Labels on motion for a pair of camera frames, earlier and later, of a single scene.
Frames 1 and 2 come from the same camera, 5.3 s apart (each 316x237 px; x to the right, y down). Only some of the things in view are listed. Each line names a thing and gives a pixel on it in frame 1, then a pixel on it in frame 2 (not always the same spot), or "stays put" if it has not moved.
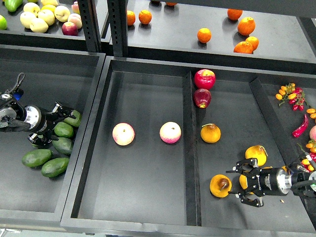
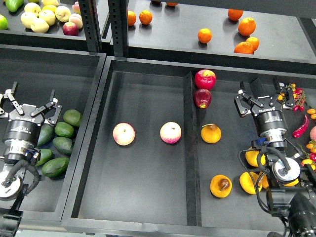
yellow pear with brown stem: x=220 y=185 stays put
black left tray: x=29 y=199 stays put
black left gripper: x=42 y=122 to x=21 y=133
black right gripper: x=276 y=181 to x=268 y=115
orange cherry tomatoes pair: x=312 y=112 stays put
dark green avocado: x=37 y=157 stays put
